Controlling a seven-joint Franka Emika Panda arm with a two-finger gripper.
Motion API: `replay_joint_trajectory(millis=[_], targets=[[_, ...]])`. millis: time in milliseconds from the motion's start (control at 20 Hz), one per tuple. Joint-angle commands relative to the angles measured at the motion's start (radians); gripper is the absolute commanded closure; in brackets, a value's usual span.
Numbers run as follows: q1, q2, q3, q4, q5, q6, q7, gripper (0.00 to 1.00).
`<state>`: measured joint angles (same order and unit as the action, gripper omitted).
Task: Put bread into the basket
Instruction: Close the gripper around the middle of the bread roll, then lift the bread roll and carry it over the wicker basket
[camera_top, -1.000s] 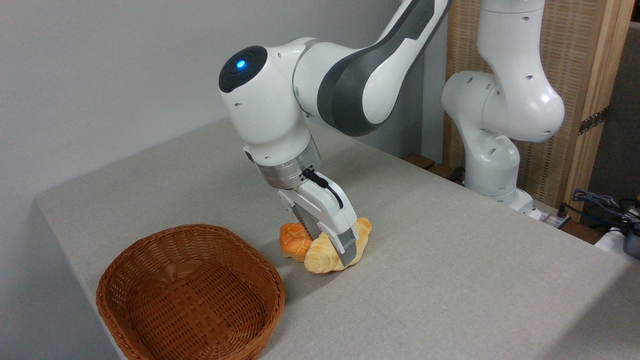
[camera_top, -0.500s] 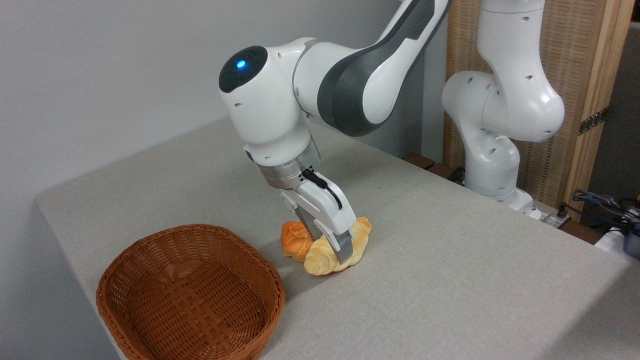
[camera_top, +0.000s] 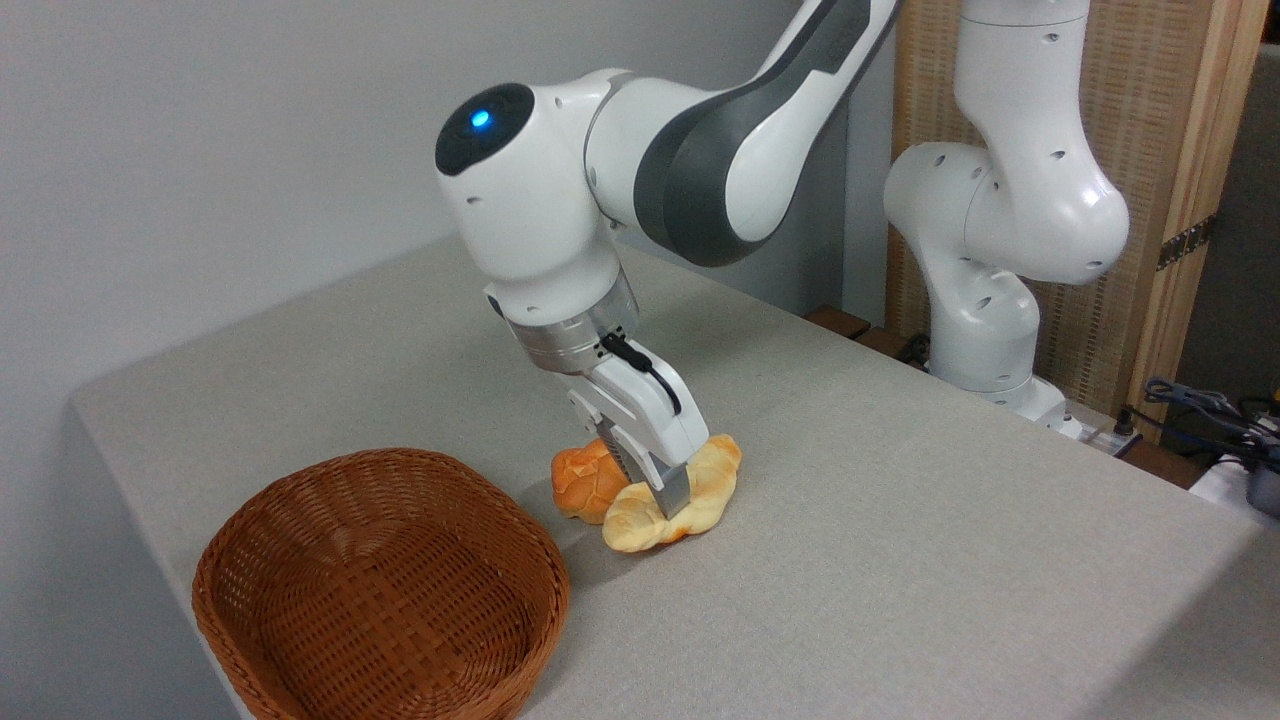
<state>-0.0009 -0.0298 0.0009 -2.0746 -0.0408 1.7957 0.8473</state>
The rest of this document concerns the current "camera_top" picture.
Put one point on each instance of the black metal screen hinge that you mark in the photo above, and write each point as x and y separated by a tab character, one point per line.
1188	240

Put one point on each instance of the white cloth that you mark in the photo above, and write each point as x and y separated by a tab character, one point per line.
1218	485

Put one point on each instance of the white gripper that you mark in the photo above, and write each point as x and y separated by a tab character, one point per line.
655	420

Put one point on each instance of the orange round bread bun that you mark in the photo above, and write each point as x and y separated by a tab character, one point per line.
580	485

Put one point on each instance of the wooden bamboo folding screen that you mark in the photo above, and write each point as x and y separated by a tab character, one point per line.
1150	100

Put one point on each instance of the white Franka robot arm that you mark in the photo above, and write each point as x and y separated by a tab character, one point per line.
540	200

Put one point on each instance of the pale croissant shaped bread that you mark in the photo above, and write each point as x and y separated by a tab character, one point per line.
715	480

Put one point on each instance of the blue grey container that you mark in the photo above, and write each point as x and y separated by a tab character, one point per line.
1266	490

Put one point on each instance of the brown wicker basket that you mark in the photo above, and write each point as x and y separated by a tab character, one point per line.
380	600

